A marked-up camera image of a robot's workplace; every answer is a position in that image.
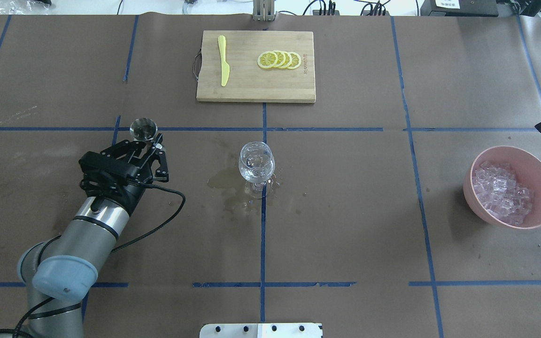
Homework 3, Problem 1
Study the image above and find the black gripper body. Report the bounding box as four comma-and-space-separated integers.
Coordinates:
79, 152, 152, 197

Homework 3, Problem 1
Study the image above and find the steel double jigger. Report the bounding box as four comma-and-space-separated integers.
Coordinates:
129, 118, 158, 142

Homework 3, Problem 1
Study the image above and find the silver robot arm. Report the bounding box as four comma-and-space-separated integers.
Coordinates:
12, 133, 169, 338

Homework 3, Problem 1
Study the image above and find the clear wine glass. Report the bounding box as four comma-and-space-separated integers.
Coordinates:
238, 141, 276, 200

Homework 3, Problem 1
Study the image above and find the clear ice cubes pile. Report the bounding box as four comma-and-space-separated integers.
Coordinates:
471, 161, 534, 226

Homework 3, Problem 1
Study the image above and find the pink bowl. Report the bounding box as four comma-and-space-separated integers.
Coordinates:
463, 146, 541, 230

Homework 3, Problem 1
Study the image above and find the yellow plastic knife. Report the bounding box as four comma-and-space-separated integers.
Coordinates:
217, 35, 230, 86

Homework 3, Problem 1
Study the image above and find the bamboo cutting board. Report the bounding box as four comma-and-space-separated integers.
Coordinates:
197, 30, 317, 104

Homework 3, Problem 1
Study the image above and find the lemon slice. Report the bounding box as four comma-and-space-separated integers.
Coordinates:
287, 52, 302, 70
273, 51, 284, 68
257, 51, 279, 69
279, 51, 293, 69

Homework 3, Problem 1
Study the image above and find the black box device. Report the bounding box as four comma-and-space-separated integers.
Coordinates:
419, 0, 498, 17

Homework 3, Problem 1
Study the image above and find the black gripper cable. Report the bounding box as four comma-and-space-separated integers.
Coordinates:
111, 183, 186, 253

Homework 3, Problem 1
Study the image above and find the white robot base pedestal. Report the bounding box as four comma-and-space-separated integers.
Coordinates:
199, 323, 324, 338

